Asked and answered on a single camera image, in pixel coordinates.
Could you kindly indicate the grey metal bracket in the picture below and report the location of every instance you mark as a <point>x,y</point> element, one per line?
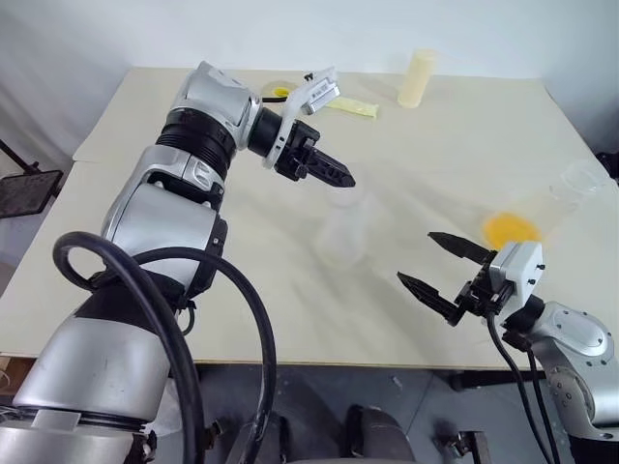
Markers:
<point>466,447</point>

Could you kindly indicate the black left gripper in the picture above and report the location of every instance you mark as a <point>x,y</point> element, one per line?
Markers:
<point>295,152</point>

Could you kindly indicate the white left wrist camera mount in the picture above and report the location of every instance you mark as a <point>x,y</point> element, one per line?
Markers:
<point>319,92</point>

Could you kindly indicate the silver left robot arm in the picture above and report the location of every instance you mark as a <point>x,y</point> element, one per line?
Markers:
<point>159,212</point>

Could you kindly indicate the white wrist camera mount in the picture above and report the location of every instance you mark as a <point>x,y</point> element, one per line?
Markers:
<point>515,270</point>
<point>319,92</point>

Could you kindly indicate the cream cylindrical container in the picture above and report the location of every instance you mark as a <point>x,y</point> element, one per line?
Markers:
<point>415,79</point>

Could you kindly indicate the cream table cover sheet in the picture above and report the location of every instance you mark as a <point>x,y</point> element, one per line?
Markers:
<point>435,164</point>

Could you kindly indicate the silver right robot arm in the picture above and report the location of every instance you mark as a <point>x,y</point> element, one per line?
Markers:
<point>580,333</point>

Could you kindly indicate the pale yellow flat packet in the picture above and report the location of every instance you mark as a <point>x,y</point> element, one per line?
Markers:
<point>355,106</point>

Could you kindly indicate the clear cup with orange liquid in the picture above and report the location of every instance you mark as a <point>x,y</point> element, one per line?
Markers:
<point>512,227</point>

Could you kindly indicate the dark rounded shape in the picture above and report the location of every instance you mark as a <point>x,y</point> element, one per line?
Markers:
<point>382,435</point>

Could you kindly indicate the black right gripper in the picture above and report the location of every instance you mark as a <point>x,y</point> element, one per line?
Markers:
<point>479,295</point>

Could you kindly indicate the black metal stand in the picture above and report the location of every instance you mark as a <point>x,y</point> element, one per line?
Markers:
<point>26,191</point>

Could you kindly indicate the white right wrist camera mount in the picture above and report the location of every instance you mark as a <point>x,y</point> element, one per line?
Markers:
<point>515,270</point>

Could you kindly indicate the black table frame bar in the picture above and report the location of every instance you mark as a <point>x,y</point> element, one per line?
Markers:
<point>498,378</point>

